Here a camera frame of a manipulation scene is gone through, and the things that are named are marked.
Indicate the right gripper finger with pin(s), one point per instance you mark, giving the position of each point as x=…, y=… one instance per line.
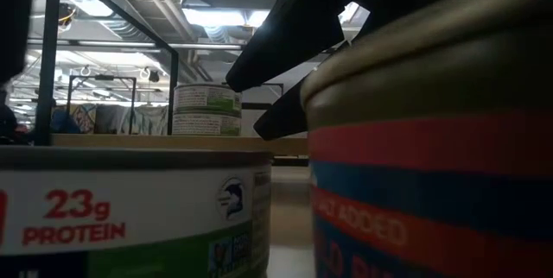
x=281, y=122
x=298, y=23

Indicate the blue red label salmon can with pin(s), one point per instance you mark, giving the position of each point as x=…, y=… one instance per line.
x=432, y=148

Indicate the wooden shelf board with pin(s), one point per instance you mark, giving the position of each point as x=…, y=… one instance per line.
x=151, y=140

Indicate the bright light panel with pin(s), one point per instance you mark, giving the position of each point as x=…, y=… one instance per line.
x=216, y=18

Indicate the long tube lamp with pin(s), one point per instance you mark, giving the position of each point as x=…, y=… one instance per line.
x=203, y=46

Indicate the patterned cloth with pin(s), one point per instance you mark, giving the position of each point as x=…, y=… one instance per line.
x=116, y=119

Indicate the black hanging device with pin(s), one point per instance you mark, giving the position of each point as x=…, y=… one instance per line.
x=67, y=12

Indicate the person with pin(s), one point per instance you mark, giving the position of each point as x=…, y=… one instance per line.
x=6, y=122

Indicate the black gantry frame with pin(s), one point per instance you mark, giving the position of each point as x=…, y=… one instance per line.
x=259, y=105
x=103, y=77

